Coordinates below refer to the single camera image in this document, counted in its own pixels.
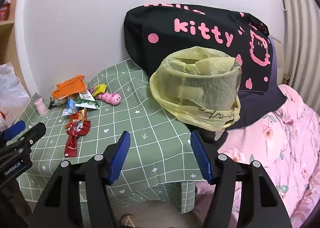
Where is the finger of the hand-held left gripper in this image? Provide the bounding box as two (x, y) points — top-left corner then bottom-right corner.
(10, 122), (47, 151)
(0, 120), (26, 143)

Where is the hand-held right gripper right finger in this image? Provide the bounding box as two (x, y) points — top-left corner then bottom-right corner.
(190, 130), (293, 228)

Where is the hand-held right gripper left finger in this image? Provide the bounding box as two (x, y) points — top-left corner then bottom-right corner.
(27, 130), (132, 228)

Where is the dark wrapper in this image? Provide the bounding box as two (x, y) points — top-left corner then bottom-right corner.
(48, 96), (66, 110)

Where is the blue white wrapper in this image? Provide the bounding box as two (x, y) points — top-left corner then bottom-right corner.
(62, 98), (78, 116)

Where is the orange red foil wrapper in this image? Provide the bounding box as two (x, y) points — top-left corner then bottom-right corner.
(69, 108), (88, 121)

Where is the white green drink carton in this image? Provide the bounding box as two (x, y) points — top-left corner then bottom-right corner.
(74, 92), (100, 110)

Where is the bin with yellow bag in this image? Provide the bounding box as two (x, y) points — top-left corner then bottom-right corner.
(149, 46), (243, 141)

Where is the yellow candy wrapper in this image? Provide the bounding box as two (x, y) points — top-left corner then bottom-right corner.
(90, 84), (108, 96)

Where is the small pink cup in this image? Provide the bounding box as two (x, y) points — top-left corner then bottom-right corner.
(34, 97), (49, 116)

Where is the white plastic bag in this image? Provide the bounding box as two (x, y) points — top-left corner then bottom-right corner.
(0, 62), (32, 131)

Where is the green checked tablecloth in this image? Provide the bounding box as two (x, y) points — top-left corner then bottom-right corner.
(16, 58), (205, 215)

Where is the pink caterpillar toy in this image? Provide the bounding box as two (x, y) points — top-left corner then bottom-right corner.
(97, 91), (122, 105)

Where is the brown slipper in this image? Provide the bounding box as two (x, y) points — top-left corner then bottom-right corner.
(119, 214), (137, 228)

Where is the dark purple pillow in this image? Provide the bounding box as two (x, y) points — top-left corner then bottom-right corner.
(217, 35), (288, 148)

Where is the pink floral blanket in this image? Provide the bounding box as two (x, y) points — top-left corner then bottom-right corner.
(195, 84), (320, 228)

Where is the wooden shelf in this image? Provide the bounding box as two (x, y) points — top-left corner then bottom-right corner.
(0, 0), (15, 68)

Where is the red basket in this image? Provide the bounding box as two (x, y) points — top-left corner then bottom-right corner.
(0, 5), (10, 21)

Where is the black pillow pink print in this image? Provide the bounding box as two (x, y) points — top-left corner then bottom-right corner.
(124, 1), (273, 93)

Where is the white ribbed radiator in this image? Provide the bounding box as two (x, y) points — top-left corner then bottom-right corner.
(275, 0), (320, 108)

